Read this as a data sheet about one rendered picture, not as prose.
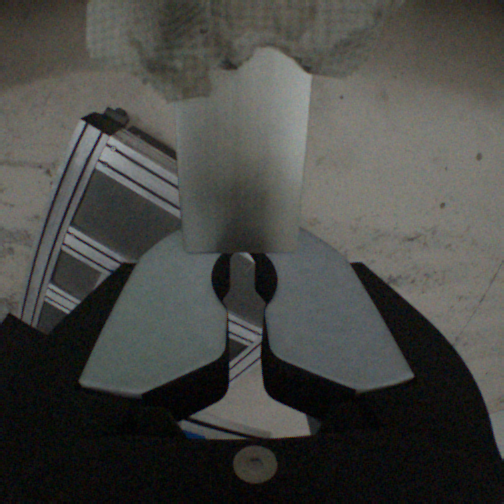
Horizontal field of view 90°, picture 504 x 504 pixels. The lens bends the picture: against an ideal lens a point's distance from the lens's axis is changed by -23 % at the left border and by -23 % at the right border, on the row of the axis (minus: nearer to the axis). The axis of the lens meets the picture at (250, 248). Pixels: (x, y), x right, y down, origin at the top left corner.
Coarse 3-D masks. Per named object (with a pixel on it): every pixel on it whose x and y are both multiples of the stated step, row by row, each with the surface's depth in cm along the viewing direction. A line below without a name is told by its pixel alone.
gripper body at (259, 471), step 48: (144, 432) 4; (336, 432) 4; (384, 432) 4; (48, 480) 3; (96, 480) 3; (144, 480) 3; (192, 480) 3; (240, 480) 3; (288, 480) 3; (336, 480) 3; (384, 480) 3; (432, 480) 3; (480, 480) 3
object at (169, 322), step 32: (160, 256) 8; (192, 256) 8; (224, 256) 9; (128, 288) 7; (160, 288) 7; (192, 288) 7; (224, 288) 9; (128, 320) 6; (160, 320) 6; (192, 320) 7; (224, 320) 7; (96, 352) 6; (128, 352) 6; (160, 352) 6; (192, 352) 6; (224, 352) 6; (96, 384) 5; (128, 384) 5; (160, 384) 5; (192, 384) 6; (224, 384) 6
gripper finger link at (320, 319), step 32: (256, 256) 9; (288, 256) 9; (320, 256) 9; (256, 288) 10; (288, 288) 7; (320, 288) 7; (352, 288) 7; (288, 320) 7; (320, 320) 7; (352, 320) 7; (288, 352) 6; (320, 352) 6; (352, 352) 6; (384, 352) 6; (288, 384) 6; (320, 384) 5; (352, 384) 5; (384, 384) 5; (320, 416) 6
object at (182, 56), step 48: (96, 0) 5; (144, 0) 4; (192, 0) 4; (240, 0) 5; (288, 0) 5; (336, 0) 4; (384, 0) 4; (96, 48) 5; (144, 48) 5; (192, 48) 5; (240, 48) 5; (336, 48) 5; (192, 96) 6
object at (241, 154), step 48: (288, 48) 6; (240, 96) 6; (288, 96) 6; (192, 144) 7; (240, 144) 7; (288, 144) 7; (192, 192) 8; (240, 192) 8; (288, 192) 8; (192, 240) 8; (240, 240) 8; (288, 240) 8
